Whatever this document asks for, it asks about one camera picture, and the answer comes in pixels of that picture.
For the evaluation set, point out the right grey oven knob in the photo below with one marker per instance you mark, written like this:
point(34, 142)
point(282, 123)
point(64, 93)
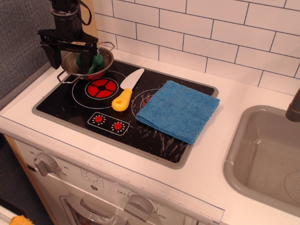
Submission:
point(139, 207)

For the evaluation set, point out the left red stove knob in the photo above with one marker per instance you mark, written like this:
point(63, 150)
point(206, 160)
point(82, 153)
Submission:
point(98, 119)

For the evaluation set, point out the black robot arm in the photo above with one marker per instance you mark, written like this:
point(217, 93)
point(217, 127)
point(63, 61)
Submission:
point(67, 6)

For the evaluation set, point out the grey sink basin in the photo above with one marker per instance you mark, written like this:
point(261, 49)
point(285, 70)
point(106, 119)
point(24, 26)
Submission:
point(263, 162)

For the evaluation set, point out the black toy stovetop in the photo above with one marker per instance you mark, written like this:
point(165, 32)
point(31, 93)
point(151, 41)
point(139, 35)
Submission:
point(76, 105)

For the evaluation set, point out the right red stove knob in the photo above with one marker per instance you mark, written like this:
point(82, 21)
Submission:
point(118, 126)

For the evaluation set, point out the blue folded cloth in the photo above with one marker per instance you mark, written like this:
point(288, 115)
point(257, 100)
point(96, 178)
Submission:
point(178, 111)

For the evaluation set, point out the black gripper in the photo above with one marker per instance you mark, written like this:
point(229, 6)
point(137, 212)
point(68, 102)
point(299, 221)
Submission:
point(68, 35)

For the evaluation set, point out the orange plush object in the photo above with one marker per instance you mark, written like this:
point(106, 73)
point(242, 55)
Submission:
point(20, 220)

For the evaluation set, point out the grey oven door handle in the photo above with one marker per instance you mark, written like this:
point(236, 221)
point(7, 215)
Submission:
point(82, 212)

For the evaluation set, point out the light wooden side panel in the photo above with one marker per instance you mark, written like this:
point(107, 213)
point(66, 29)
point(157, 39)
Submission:
point(90, 29)

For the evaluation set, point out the grey faucet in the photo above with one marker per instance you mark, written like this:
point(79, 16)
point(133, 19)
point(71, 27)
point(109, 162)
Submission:
point(293, 110)

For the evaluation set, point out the green toy broccoli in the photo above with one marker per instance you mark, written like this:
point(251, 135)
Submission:
point(98, 62)

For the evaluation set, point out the small steel pan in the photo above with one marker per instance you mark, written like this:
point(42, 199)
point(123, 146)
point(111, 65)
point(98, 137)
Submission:
point(71, 68)

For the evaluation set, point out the left grey oven knob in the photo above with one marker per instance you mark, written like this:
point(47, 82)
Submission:
point(45, 164)

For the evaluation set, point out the yellow handled toy knife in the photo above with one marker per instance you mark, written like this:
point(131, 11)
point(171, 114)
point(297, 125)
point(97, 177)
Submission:
point(121, 102)

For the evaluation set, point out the red stove knob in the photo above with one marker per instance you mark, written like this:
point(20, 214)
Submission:
point(98, 119)
point(118, 126)

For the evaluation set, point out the grey oven knob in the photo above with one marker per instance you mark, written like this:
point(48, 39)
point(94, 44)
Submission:
point(139, 207)
point(45, 164)

